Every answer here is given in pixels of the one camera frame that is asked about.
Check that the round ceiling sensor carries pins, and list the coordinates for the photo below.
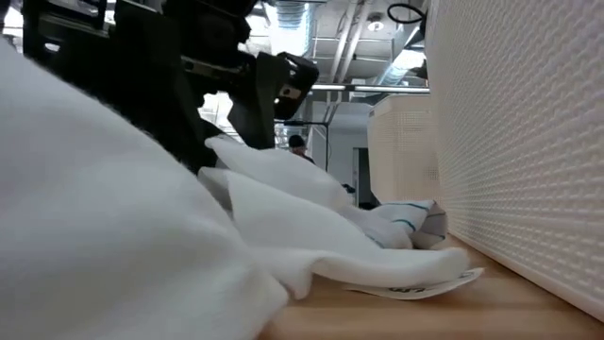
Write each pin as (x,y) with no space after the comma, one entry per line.
(375,23)

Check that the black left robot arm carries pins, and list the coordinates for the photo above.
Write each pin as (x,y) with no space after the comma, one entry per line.
(71,47)

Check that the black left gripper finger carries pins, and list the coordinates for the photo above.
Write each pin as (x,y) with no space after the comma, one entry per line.
(257,113)
(151,61)

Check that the white perforated plastic bin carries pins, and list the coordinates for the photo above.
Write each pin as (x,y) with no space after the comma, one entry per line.
(401,151)
(519,141)

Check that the person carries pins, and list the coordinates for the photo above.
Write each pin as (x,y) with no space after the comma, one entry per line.
(298,144)

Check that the long ceiling light strip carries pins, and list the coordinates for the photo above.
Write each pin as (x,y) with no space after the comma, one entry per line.
(368,88)

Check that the white blue-striped cloth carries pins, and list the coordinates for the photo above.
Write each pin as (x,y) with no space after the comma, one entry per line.
(406,222)

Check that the silver spiral ventilation duct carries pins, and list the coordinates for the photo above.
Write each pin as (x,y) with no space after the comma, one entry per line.
(290,23)

